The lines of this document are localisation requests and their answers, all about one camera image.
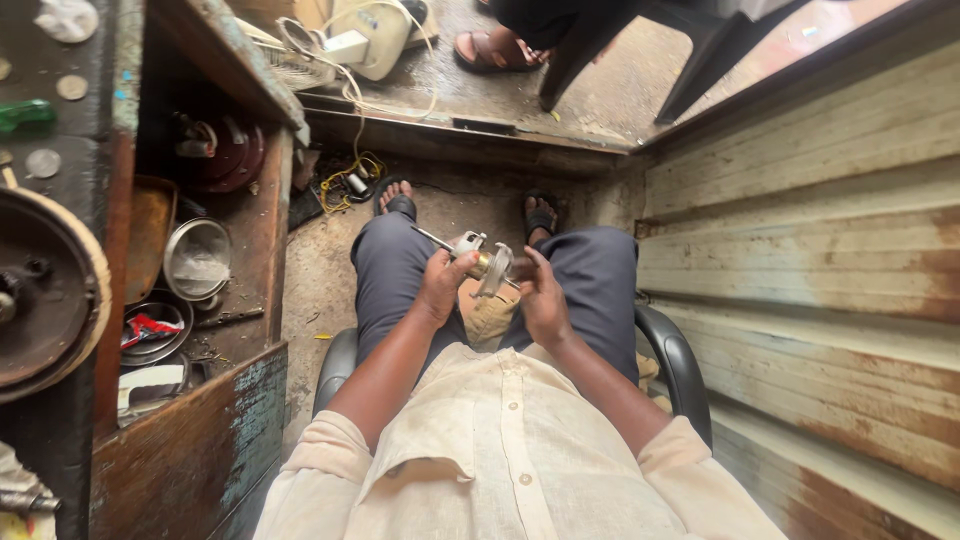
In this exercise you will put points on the person's right hand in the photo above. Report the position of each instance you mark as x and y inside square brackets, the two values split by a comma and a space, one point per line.
[544, 300]

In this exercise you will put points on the person's left hand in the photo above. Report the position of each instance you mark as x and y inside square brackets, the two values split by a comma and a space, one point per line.
[439, 289]

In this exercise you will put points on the person's right fingers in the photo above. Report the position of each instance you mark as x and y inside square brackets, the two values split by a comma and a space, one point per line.
[525, 274]

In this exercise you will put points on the metal motor part with shaft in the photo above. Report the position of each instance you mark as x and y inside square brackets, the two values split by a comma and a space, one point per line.
[480, 259]

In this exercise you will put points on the tan cloth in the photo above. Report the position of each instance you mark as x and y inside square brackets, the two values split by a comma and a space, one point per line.
[491, 315]

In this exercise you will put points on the person's right black sandal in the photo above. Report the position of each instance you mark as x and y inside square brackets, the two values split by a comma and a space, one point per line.
[540, 214]

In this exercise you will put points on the person's black sandal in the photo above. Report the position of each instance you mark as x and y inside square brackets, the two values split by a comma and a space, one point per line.
[396, 196]
[540, 214]

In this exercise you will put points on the person's dark trousers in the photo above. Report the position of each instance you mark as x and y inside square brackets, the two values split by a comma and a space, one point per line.
[592, 292]

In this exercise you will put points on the black plastic chair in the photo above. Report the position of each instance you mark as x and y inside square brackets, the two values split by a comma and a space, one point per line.
[517, 367]

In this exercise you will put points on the person's left black sandal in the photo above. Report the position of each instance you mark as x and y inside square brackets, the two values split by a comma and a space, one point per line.
[396, 196]

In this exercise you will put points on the person's cream shirt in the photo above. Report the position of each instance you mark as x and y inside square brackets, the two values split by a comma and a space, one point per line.
[510, 457]

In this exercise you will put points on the dark plastic chair legs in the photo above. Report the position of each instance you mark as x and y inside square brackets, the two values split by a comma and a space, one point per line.
[637, 52]

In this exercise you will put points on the cream appliance body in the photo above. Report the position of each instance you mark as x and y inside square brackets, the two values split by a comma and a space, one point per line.
[379, 34]

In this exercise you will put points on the white fan grille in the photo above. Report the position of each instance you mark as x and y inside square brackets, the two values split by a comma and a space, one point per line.
[289, 56]

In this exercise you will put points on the dark red round motor housing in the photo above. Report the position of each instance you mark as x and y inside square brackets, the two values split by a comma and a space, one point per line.
[225, 154]

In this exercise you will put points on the wooden drawer cabinet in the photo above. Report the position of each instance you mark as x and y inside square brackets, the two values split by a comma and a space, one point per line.
[199, 285]

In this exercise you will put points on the round steel bowl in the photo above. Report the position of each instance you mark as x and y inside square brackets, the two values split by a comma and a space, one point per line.
[197, 259]

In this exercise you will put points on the dark round metal pan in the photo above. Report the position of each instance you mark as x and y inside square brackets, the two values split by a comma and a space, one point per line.
[156, 330]

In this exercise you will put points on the rusty brown metal tray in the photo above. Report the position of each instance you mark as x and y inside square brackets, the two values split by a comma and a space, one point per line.
[148, 236]

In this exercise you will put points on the red and white packet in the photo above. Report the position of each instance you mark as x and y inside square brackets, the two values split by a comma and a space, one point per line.
[148, 328]

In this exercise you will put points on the white plastic container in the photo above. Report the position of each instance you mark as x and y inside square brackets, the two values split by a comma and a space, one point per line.
[150, 386]

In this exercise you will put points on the large rusty round disc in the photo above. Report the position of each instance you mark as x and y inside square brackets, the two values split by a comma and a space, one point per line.
[45, 292]

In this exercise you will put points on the green plastic item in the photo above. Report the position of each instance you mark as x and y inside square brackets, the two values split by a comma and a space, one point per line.
[26, 115]

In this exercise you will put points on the crumpled white plastic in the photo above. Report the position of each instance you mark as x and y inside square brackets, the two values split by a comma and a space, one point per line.
[67, 19]

